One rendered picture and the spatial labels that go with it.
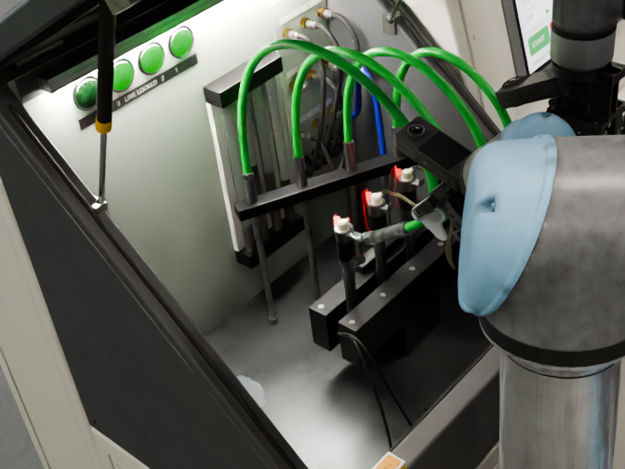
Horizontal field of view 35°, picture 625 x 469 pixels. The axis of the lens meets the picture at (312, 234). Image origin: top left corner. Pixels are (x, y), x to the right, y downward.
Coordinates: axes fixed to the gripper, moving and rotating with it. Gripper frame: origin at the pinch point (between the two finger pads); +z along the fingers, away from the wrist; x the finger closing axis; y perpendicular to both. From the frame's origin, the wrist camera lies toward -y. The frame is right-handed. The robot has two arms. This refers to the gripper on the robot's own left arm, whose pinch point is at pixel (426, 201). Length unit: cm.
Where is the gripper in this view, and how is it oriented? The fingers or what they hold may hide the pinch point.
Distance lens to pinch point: 135.1
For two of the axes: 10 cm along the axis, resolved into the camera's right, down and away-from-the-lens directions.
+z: -2.0, 1.9, 9.6
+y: 6.2, 7.8, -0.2
